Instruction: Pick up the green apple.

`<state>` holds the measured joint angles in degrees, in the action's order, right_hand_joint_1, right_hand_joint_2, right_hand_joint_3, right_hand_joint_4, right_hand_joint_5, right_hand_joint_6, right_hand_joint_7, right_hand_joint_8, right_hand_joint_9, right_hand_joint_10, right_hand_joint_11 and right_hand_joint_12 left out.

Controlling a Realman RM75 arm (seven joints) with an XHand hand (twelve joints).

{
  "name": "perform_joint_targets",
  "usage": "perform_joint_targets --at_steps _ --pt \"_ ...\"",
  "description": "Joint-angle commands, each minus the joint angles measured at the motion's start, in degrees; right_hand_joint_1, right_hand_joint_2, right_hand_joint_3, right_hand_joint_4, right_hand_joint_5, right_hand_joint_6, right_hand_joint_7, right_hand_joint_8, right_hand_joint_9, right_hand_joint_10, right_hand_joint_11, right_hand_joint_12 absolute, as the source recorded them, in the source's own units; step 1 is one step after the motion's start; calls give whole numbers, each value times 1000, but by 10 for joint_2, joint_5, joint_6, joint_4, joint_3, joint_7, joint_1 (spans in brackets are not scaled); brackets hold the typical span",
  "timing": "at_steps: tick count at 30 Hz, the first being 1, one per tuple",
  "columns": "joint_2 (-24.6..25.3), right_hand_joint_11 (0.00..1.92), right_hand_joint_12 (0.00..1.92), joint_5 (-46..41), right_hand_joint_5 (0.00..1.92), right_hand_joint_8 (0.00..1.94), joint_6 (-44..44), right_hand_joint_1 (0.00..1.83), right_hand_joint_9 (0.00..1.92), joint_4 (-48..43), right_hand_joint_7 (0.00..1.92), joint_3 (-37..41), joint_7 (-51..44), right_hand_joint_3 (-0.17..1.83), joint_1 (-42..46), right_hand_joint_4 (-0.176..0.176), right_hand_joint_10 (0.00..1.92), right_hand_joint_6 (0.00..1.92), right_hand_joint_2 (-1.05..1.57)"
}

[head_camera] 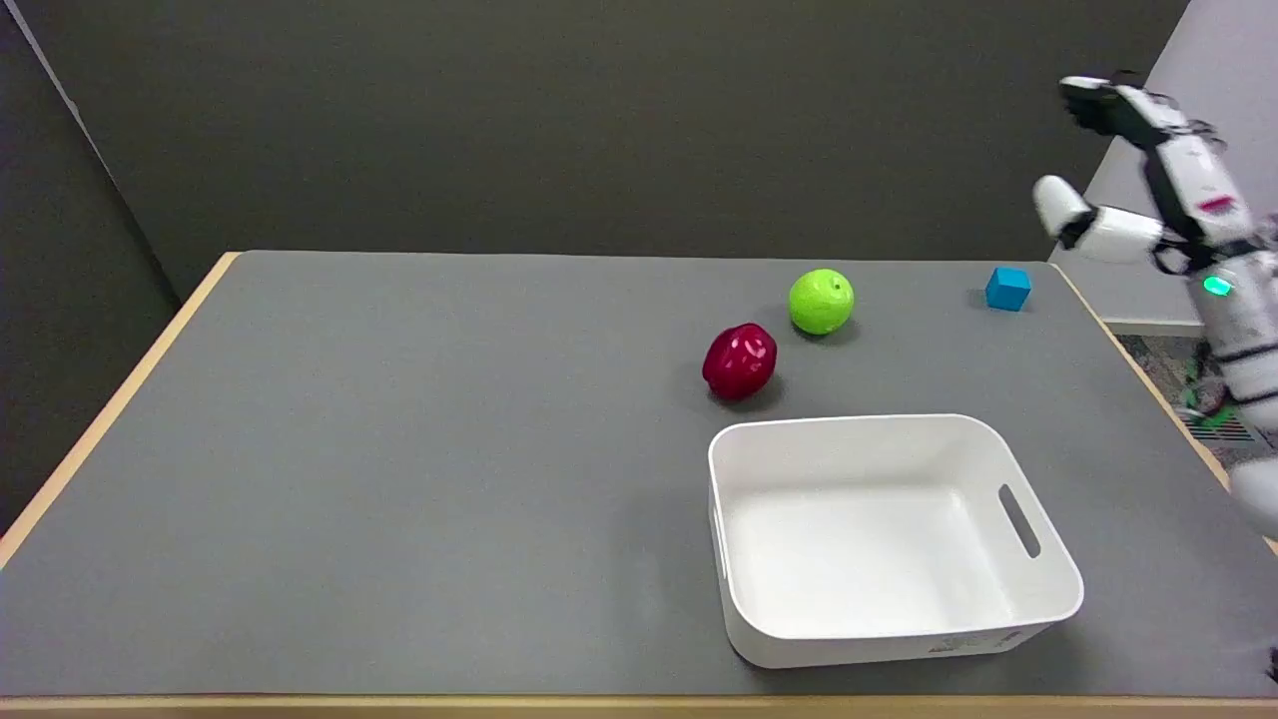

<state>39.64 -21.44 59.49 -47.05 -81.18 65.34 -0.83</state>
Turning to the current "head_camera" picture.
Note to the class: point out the green apple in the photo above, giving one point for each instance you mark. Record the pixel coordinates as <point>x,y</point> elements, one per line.
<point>821,301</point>

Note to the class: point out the red apple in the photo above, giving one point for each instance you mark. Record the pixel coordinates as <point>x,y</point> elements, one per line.
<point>740,361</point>

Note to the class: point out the blue cube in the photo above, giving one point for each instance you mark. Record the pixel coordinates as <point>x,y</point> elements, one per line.
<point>1006,288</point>

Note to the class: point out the white plastic bin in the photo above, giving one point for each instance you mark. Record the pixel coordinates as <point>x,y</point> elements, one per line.
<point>889,539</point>

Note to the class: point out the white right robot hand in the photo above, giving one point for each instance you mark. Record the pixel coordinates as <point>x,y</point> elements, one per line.
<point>1178,190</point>

